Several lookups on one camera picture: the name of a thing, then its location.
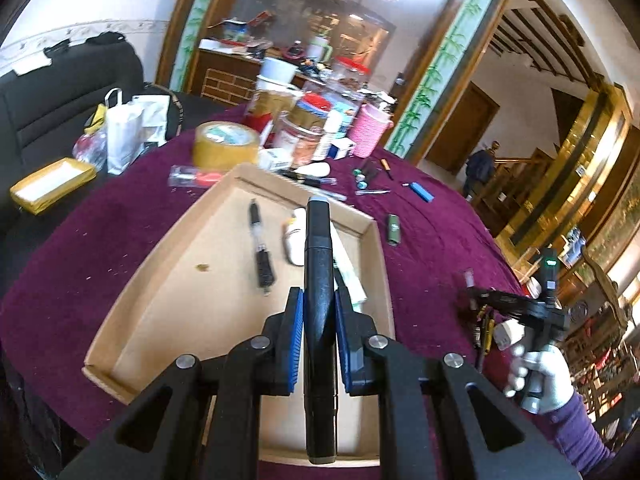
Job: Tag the person's right hand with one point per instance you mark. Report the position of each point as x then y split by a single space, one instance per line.
557 380

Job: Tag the white stick with green print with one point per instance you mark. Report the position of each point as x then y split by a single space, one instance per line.
347 267

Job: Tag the person's right forearm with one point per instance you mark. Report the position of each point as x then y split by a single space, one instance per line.
580 435

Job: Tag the wooden counter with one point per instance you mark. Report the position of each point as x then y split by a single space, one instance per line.
225 77

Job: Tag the dark blue jacket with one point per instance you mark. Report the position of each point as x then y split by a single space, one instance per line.
479 170

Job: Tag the pink knitted jar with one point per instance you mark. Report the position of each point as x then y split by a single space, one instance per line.
370 130

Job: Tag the brown packing tape roll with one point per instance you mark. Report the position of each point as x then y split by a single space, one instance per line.
225 145

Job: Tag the wooden stair railing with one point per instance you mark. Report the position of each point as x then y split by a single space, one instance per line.
520 180

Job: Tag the cardboard box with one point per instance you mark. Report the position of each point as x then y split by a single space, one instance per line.
200 310

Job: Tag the white plastic jar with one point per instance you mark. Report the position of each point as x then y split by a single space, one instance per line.
332 122

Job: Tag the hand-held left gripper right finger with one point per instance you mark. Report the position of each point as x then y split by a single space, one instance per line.
344 345

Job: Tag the blue battery pack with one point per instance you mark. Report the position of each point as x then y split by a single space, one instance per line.
420 191

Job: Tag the red lid yellow jar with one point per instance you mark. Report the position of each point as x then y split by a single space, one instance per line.
312 110

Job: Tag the dark wooden chair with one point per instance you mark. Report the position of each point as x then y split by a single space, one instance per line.
610 320

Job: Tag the white glue tube orange cap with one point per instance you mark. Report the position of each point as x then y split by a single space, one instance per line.
295 237

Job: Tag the black marker grey cap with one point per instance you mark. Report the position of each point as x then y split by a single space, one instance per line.
320 270

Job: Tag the black leather sofa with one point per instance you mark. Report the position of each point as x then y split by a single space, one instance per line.
60 100

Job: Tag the bamboo painted panel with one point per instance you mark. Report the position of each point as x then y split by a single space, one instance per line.
197 25
440 60

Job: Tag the blue label plastic jar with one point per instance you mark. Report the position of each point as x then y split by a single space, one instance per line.
347 112

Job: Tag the olive green tube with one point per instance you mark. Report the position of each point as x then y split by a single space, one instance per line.
393 230

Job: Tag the small white barcode box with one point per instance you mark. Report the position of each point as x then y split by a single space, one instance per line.
273 159

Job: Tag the clear red plastic bag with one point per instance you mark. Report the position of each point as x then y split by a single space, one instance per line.
90 147

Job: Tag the clear packet red item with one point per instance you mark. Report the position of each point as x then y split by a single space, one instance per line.
195 176

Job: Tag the white oval object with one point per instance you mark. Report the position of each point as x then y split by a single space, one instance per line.
315 169

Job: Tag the white plastic pouch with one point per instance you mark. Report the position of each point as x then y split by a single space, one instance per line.
152 120

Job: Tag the wooden door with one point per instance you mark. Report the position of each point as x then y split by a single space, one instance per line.
460 130

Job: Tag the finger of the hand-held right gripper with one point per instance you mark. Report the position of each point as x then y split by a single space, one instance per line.
495 299

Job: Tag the clear purple pen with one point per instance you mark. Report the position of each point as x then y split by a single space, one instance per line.
372 191

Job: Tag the small yellow black knife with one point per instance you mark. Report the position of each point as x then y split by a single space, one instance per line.
386 168

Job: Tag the white plastic tub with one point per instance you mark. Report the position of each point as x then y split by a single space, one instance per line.
277 69

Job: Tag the yellow black pen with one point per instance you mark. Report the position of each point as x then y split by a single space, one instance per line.
484 332

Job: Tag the white wall charger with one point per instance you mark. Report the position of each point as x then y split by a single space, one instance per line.
507 336

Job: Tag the yellow flat box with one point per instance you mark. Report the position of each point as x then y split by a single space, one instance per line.
50 185

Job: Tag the white paper bag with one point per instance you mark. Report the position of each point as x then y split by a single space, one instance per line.
122 135

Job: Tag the small white blue box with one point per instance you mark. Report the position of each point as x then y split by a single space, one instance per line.
342 148

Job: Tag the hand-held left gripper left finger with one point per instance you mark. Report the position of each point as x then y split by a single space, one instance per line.
296 340

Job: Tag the clear silver pen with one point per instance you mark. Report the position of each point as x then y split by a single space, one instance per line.
331 195

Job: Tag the red lid clear jar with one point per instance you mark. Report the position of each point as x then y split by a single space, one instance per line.
350 70

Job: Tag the clear jar orange label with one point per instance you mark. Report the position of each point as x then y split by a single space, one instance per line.
300 142

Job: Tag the black silver pen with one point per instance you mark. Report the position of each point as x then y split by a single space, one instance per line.
307 177

